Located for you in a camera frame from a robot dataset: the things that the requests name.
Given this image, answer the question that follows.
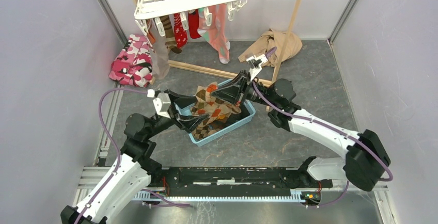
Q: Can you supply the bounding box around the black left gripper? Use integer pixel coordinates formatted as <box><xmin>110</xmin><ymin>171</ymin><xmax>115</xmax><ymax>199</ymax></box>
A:
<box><xmin>145</xmin><ymin>89</ymin><xmax>209</xmax><ymax>139</ymax></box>

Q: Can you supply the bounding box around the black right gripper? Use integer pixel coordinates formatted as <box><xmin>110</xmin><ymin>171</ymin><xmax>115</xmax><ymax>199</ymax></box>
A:
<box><xmin>210</xmin><ymin>70</ymin><xmax>277</xmax><ymax>108</ymax></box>

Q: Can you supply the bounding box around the argyle patterned sock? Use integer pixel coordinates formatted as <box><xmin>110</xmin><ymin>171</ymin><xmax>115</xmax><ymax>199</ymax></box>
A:
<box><xmin>190</xmin><ymin>82</ymin><xmax>242</xmax><ymax>140</ymax></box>

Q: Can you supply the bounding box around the white plastic clip hanger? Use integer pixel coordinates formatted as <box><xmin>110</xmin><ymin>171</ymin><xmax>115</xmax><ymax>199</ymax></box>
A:
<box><xmin>134</xmin><ymin>0</ymin><xmax>247</xmax><ymax>37</ymax></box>

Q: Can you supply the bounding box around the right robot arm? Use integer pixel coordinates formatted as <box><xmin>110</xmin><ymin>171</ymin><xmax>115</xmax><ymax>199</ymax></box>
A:
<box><xmin>211</xmin><ymin>70</ymin><xmax>394</xmax><ymax>191</ymax></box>

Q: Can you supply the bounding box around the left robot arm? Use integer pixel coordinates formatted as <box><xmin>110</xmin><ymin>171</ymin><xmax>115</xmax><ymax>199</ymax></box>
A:
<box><xmin>60</xmin><ymin>90</ymin><xmax>208</xmax><ymax>223</ymax></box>

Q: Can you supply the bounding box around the light blue plastic basket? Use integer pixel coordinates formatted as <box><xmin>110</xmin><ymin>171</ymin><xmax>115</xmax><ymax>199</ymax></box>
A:
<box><xmin>177</xmin><ymin>80</ymin><xmax>256</xmax><ymax>147</ymax></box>

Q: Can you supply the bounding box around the pink sock with green print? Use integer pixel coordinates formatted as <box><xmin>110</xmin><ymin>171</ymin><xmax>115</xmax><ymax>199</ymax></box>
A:
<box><xmin>197</xmin><ymin>4</ymin><xmax>230</xmax><ymax>64</ymax></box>

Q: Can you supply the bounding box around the beige crumpled cloth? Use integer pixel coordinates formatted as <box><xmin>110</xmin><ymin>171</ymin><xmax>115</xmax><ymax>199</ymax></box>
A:
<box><xmin>238</xmin><ymin>29</ymin><xmax>303</xmax><ymax>67</ymax></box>

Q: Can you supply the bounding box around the pink camouflage cloth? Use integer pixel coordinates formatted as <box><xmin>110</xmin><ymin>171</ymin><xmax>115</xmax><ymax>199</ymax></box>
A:
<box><xmin>108</xmin><ymin>34</ymin><xmax>152</xmax><ymax>88</ymax></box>

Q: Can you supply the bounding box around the brown cream striped sock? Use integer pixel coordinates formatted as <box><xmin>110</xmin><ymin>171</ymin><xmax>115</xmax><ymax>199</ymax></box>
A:
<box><xmin>160</xmin><ymin>15</ymin><xmax>182</xmax><ymax>54</ymax></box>

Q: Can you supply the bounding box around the red snowflake sock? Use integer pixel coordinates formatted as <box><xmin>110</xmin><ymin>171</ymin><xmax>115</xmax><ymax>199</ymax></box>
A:
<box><xmin>173</xmin><ymin>10</ymin><xmax>201</xmax><ymax>49</ymax></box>

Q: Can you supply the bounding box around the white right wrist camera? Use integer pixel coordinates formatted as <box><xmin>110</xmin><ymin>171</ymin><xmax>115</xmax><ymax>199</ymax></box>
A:
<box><xmin>246</xmin><ymin>54</ymin><xmax>268</xmax><ymax>81</ymax></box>

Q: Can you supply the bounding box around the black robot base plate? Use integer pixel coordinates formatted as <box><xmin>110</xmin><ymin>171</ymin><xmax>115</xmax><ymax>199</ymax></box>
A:
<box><xmin>135</xmin><ymin>167</ymin><xmax>333</xmax><ymax>203</ymax></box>

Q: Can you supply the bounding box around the wooden hanger stand frame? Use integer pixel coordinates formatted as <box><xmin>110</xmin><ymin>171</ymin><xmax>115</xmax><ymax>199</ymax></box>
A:
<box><xmin>123</xmin><ymin>0</ymin><xmax>310</xmax><ymax>112</ymax></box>

